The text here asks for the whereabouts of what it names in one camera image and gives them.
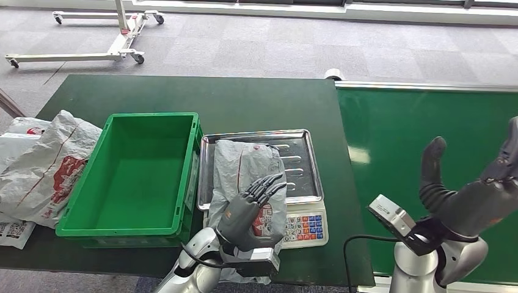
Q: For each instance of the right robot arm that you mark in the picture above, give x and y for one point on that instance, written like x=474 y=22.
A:
x=412 y=267

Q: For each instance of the white red-striped courier bag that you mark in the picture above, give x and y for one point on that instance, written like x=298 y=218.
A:
x=234 y=170

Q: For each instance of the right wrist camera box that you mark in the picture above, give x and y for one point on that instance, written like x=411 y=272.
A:
x=388 y=214

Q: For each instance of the large crumpled red-print courier bag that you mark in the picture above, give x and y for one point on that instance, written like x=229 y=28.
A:
x=48 y=161

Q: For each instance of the white wheeled stand base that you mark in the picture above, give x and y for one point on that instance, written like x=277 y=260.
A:
x=121 y=40

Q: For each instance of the green plastic crate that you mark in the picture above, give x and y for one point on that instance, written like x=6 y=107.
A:
x=137 y=182

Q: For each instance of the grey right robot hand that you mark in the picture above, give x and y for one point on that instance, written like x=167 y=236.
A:
x=477 y=206

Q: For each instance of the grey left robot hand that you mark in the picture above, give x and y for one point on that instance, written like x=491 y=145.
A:
x=240 y=218

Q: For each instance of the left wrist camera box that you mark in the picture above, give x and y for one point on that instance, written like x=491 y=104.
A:
x=263 y=256

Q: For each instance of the brown slanted bar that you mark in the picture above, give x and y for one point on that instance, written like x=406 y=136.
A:
x=10 y=104

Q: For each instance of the white courier bag QR label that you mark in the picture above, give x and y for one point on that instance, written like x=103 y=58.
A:
x=16 y=234

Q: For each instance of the green conveyor belt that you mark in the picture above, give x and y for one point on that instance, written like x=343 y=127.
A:
x=404 y=129

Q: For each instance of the white courier bag red logo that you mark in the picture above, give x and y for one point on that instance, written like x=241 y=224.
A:
x=20 y=127

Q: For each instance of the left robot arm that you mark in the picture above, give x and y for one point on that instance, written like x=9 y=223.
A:
x=202 y=244

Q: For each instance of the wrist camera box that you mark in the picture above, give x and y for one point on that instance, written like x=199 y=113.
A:
x=263 y=256
x=388 y=214

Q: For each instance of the white electronic scale with keypad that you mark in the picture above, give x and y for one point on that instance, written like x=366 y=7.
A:
x=307 y=230

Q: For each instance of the white roller end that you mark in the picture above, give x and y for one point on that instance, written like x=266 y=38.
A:
x=334 y=74

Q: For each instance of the stainless steel scale tray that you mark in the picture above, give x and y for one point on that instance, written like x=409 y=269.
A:
x=299 y=161

